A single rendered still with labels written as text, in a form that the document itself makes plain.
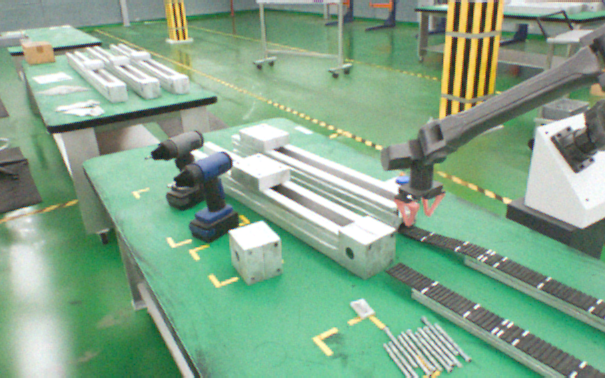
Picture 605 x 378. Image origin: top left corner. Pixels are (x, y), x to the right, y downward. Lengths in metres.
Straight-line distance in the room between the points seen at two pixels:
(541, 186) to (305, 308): 0.77
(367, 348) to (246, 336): 0.24
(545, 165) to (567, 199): 0.11
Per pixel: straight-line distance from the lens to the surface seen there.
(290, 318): 1.03
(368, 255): 1.10
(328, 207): 1.26
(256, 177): 1.35
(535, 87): 1.05
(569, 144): 1.45
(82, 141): 2.79
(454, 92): 4.52
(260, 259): 1.11
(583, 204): 1.44
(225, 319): 1.04
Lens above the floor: 1.44
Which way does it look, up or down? 25 degrees down
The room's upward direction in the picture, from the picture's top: 3 degrees counter-clockwise
